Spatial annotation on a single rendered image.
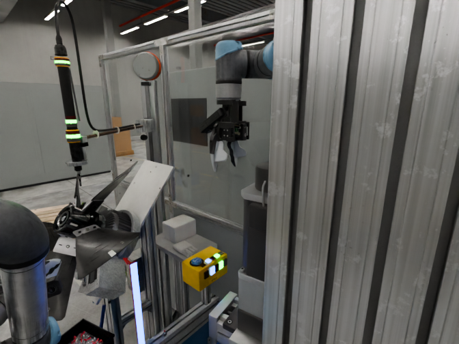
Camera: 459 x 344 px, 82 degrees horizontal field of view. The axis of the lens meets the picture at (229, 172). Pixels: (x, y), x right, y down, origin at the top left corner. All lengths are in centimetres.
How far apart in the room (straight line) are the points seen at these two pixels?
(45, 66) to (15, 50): 100
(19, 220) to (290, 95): 51
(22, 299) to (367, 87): 73
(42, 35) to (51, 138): 762
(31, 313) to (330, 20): 78
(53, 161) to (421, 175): 668
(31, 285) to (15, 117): 595
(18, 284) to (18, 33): 1307
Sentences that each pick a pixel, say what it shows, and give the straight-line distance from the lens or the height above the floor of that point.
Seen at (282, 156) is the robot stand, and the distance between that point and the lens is 30.
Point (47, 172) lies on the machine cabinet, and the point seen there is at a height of 25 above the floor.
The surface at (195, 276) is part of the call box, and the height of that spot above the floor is 104.
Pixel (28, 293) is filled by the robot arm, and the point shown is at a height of 128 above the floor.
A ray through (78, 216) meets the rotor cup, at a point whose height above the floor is 123.
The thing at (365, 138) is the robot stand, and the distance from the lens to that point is 28.
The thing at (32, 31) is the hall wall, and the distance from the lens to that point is 1372.
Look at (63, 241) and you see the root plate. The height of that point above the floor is 113.
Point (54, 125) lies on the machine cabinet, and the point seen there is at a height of 122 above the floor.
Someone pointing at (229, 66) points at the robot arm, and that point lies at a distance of 76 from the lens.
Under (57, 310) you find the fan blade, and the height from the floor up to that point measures 95.
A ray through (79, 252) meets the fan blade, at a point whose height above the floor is 117.
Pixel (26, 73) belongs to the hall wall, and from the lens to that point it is 1344.
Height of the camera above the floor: 167
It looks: 15 degrees down
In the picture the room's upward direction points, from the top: straight up
